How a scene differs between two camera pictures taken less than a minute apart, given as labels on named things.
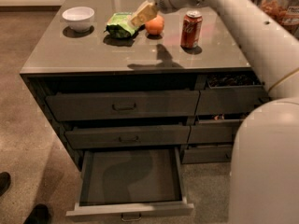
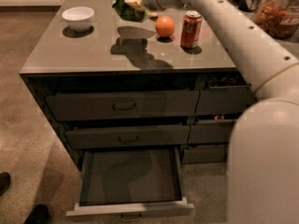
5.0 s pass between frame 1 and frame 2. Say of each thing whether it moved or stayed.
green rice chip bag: moved
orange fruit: moved
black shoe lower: stayed
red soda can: stayed
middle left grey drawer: stayed
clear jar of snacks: stayed
